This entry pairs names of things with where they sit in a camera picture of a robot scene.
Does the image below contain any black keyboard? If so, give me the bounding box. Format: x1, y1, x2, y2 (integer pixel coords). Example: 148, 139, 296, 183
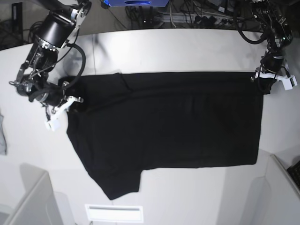
287, 161, 300, 187

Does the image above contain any white power strip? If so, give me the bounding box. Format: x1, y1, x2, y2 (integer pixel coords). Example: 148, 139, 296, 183
158, 13, 233, 23

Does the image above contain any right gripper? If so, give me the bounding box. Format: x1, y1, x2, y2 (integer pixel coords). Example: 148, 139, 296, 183
29, 84, 65, 106

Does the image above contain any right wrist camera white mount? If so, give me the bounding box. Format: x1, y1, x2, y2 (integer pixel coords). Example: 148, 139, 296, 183
45, 96, 84, 131

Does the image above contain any black T-shirt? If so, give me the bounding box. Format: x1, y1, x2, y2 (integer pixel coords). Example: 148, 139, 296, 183
67, 72, 274, 200

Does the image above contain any white box bottom left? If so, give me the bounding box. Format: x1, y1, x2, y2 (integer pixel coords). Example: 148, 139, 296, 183
0, 164, 76, 225

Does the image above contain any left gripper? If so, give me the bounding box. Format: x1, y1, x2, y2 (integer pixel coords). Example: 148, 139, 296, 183
260, 50, 284, 75

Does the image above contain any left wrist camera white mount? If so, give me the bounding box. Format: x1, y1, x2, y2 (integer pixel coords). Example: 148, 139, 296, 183
253, 66, 298, 90

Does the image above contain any grey cloth at left edge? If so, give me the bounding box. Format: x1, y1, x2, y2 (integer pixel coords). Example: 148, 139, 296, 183
0, 114, 8, 155

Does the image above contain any blue box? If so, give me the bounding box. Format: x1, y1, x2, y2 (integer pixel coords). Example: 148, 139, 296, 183
103, 0, 169, 7

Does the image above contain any coiled black cable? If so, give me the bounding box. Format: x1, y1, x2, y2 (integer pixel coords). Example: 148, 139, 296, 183
28, 21, 47, 44

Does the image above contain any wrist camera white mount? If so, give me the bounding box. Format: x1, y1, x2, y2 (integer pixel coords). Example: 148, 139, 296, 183
253, 66, 298, 90
45, 96, 84, 131

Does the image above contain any white box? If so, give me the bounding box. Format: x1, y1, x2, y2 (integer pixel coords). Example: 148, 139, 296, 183
243, 155, 300, 225
0, 164, 76, 225

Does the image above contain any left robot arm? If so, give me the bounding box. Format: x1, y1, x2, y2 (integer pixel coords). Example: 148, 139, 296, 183
233, 0, 293, 74

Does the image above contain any white slot plate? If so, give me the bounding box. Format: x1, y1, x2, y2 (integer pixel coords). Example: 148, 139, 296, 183
85, 204, 144, 223

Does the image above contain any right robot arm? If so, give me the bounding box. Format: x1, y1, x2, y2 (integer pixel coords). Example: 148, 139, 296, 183
9, 0, 92, 107

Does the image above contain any white box right side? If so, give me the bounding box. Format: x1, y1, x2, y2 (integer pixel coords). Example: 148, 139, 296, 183
243, 155, 300, 225

